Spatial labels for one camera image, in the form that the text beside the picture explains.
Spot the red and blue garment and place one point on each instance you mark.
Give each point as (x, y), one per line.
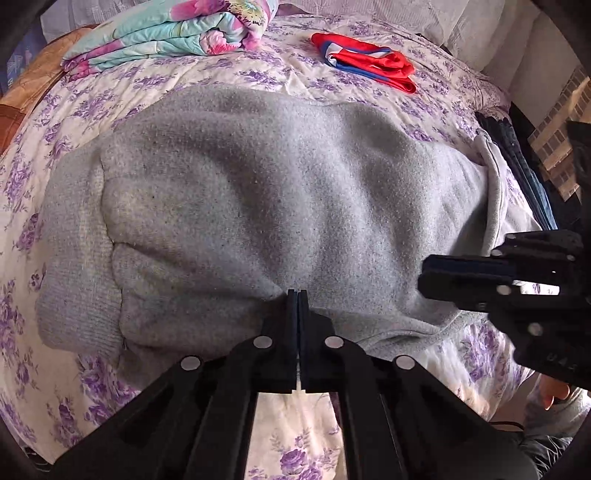
(369, 60)

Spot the dark blue jeans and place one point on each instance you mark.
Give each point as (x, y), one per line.
(521, 166)

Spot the white pillow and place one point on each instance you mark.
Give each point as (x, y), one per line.
(480, 27)

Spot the purple floral bedspread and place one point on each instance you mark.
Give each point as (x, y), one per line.
(27, 207)

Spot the folded pink floral quilt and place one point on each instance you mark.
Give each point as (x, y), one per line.
(161, 32)

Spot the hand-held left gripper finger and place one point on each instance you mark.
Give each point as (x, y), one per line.
(303, 323)
(293, 323)

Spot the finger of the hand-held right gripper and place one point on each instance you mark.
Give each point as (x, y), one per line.
(466, 266)
(461, 295)

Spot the person's right hand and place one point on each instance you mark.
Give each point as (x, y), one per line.
(556, 394)

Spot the grey sweatshirt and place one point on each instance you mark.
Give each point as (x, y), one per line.
(277, 184)

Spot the person's right forearm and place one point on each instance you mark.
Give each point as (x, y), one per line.
(558, 429)

